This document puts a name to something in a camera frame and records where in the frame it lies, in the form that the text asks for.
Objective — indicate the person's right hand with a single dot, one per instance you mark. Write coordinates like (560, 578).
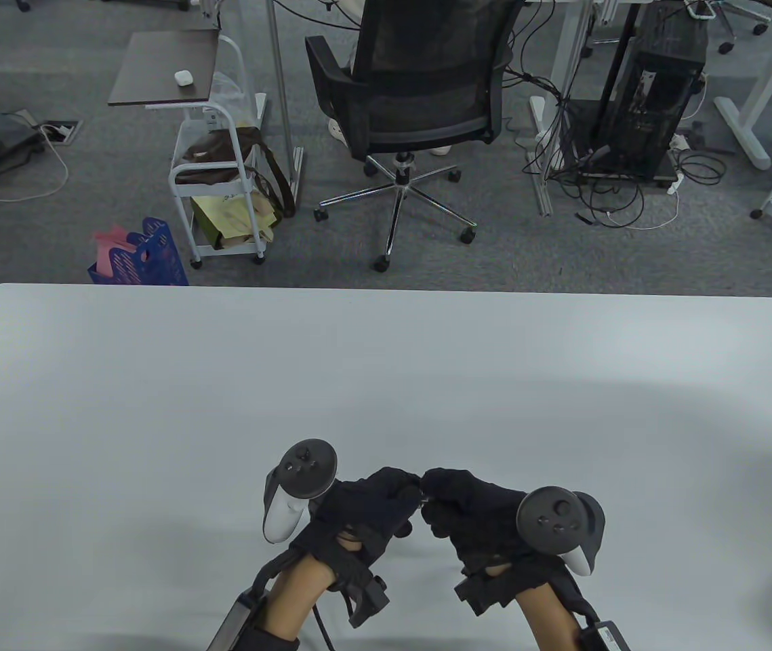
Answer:
(474, 515)

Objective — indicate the person's left hand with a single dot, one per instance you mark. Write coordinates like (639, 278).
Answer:
(365, 508)

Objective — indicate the person's left forearm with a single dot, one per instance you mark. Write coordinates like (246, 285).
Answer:
(297, 600)

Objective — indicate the black forearm pack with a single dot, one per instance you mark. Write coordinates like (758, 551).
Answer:
(602, 637)
(236, 624)

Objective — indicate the person's right forearm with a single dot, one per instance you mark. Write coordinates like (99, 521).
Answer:
(545, 617)

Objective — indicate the white and black controller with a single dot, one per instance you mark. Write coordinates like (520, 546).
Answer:
(280, 522)
(552, 519)

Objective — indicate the blue plastic basket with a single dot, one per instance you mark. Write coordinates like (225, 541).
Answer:
(155, 261)

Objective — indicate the yellow-green paper bag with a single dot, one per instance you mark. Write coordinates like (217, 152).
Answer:
(223, 213)

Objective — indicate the pink paper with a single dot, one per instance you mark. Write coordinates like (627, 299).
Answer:
(111, 244)

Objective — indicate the brown bag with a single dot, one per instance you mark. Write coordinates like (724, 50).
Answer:
(213, 149)

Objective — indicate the black mesh office chair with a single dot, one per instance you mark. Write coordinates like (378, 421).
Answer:
(419, 88)

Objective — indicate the white power adapter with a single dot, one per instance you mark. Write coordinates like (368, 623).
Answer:
(679, 141)

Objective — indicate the silver aluminium pole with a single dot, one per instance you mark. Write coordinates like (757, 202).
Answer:
(280, 81)

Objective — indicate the clear plastic bag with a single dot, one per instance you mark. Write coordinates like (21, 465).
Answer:
(226, 88)

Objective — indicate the black computer tower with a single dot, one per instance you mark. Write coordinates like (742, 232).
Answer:
(650, 102)

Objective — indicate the white earbud case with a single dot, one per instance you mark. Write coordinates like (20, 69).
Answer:
(184, 78)

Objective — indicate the white desk leg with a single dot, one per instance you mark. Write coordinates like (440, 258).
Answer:
(741, 125)
(570, 54)

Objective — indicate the white cart with brown top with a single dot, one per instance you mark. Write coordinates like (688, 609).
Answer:
(162, 68)

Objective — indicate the floor socket box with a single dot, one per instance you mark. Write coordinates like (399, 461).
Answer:
(60, 131)

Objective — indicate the grey office chair base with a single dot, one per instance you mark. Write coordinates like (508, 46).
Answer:
(725, 47)

